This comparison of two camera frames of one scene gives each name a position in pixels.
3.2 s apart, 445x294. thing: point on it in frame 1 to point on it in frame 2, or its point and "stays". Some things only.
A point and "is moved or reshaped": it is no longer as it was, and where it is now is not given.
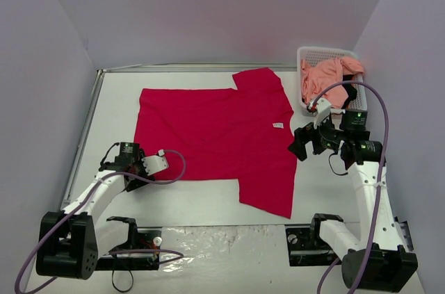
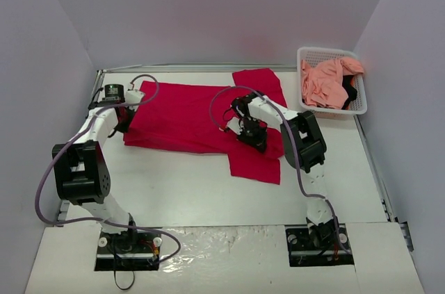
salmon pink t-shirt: x=316 y=80 stays
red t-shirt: x=223 y=134 is moved or reshaped
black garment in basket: x=350 y=89 stays
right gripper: x=309 y=138 to x=254 y=139
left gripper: x=138 y=178 to x=126 y=119
